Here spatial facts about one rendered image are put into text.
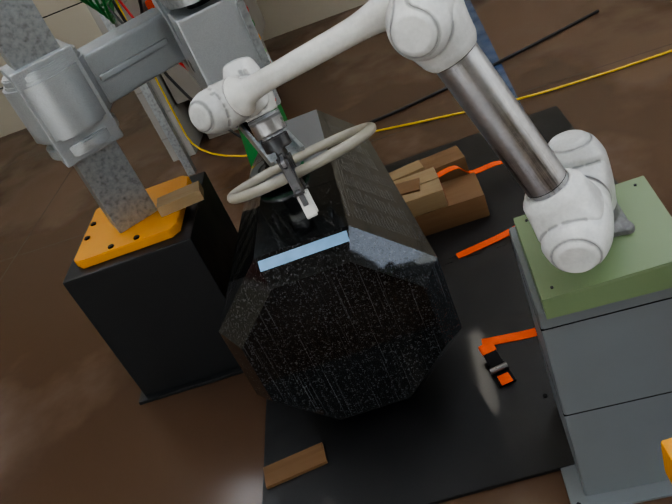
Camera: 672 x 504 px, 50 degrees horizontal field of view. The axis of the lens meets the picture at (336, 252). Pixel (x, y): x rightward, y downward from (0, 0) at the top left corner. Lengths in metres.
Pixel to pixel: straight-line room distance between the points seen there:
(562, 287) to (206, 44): 1.44
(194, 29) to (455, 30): 1.28
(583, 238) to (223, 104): 0.86
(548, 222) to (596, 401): 0.68
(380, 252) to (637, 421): 0.93
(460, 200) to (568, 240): 2.00
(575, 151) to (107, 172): 1.99
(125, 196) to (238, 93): 1.56
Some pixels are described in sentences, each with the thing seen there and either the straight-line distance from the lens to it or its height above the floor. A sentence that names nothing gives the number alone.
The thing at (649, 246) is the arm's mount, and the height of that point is 0.88.
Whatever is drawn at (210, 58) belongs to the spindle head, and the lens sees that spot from 2.58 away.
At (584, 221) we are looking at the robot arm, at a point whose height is 1.10.
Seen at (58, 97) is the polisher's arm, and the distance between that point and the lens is 2.97.
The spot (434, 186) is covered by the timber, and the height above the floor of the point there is 0.24.
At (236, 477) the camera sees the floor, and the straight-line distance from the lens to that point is 2.99.
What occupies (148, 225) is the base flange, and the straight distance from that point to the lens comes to 3.17.
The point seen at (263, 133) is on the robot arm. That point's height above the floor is 1.38.
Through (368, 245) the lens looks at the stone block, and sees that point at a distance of 2.40.
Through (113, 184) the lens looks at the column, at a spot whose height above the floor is 0.99.
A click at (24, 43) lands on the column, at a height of 1.63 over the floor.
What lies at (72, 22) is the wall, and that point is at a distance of 8.19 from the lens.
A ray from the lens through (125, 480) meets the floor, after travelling 3.30.
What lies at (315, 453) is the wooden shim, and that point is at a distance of 2.84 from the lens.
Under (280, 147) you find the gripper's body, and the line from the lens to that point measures 1.87.
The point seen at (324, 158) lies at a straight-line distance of 1.91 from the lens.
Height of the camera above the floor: 2.07
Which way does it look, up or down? 33 degrees down
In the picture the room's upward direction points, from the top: 24 degrees counter-clockwise
